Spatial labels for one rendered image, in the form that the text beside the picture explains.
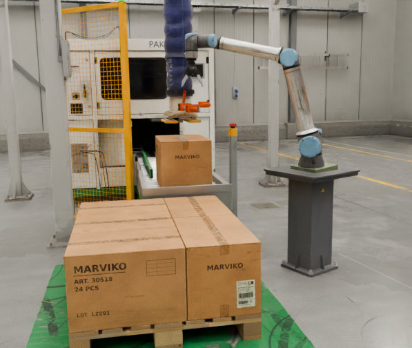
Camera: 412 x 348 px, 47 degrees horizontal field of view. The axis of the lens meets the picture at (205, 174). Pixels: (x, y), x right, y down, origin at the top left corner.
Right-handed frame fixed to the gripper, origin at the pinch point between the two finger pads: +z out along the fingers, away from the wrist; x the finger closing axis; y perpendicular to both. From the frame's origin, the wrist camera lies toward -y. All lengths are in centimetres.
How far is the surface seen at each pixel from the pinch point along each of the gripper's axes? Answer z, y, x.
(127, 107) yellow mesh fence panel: 16, 94, 44
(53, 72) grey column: -15, 90, 104
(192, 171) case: 65, 27, -3
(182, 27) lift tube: -47, 47, 0
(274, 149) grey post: 84, 301, -162
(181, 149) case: 47, 27, 5
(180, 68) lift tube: -15, 49, 2
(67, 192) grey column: 89, 90, 100
